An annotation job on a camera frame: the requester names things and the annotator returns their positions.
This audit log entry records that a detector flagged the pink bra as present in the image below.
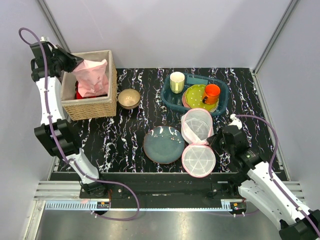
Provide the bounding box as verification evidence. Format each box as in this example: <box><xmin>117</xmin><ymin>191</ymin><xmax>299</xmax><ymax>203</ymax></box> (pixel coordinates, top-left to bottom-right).
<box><xmin>71</xmin><ymin>59</ymin><xmax>109</xmax><ymax>97</ymax></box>

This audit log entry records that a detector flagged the red bra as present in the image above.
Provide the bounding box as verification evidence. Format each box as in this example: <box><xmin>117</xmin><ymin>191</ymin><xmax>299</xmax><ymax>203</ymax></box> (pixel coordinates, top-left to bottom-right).
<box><xmin>75</xmin><ymin>81</ymin><xmax>98</xmax><ymax>100</ymax></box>

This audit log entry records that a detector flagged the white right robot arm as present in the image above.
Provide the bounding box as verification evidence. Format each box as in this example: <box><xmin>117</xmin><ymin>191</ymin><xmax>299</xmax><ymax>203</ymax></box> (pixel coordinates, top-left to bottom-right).
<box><xmin>207</xmin><ymin>114</ymin><xmax>320</xmax><ymax>240</ymax></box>

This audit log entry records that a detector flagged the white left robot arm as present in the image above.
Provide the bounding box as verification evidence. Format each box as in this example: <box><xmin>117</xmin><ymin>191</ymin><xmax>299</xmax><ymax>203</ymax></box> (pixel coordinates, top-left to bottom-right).
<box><xmin>30</xmin><ymin>40</ymin><xmax>108</xmax><ymax>198</ymax></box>

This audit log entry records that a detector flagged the orange mug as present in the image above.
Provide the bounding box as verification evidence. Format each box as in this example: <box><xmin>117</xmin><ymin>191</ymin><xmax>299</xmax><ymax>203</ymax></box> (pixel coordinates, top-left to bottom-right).
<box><xmin>202</xmin><ymin>84</ymin><xmax>221</xmax><ymax>105</ymax></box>

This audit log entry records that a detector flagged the wicker basket with liner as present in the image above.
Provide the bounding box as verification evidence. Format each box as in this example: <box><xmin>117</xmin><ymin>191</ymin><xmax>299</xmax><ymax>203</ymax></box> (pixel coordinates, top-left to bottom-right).
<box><xmin>61</xmin><ymin>50</ymin><xmax>117</xmax><ymax>121</ymax></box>

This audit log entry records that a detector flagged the pink plate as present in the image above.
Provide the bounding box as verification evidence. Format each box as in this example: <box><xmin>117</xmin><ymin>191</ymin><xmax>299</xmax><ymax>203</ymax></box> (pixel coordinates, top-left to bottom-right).
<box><xmin>182</xmin><ymin>92</ymin><xmax>191</xmax><ymax>109</ymax></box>

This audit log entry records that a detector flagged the green polka dot plate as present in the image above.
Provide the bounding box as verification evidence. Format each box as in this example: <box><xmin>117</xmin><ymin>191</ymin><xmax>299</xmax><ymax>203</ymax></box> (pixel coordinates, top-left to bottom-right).
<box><xmin>185</xmin><ymin>84</ymin><xmax>219</xmax><ymax>112</ymax></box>

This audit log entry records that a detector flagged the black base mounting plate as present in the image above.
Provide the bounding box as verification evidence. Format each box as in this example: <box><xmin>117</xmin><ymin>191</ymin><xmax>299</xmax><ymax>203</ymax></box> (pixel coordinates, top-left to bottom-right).
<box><xmin>79</xmin><ymin>173</ymin><xmax>245</xmax><ymax>199</ymax></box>

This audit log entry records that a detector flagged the beige brown bowl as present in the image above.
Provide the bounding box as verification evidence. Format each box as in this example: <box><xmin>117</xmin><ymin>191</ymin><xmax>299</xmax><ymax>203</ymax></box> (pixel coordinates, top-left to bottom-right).
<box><xmin>118</xmin><ymin>88</ymin><xmax>141</xmax><ymax>110</ymax></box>

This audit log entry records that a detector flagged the teal ceramic plate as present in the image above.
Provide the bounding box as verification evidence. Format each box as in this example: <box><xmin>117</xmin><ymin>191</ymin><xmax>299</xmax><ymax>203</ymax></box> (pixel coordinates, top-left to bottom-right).
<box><xmin>143</xmin><ymin>126</ymin><xmax>186</xmax><ymax>164</ymax></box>

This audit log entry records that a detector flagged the teal plastic tray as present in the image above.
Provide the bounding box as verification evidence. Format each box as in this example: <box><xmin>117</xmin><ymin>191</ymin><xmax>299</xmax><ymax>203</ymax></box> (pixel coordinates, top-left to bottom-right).
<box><xmin>160</xmin><ymin>73</ymin><xmax>229</xmax><ymax>117</ymax></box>

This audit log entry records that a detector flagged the pale yellow mug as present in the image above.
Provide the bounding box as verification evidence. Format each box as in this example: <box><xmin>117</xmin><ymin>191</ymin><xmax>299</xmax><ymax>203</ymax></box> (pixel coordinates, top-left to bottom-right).
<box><xmin>169</xmin><ymin>71</ymin><xmax>185</xmax><ymax>94</ymax></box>

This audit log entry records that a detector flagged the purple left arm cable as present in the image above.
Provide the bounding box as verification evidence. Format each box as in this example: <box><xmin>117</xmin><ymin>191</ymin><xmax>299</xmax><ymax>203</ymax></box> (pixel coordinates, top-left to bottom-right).
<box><xmin>18</xmin><ymin>27</ymin><xmax>141</xmax><ymax>222</ymax></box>

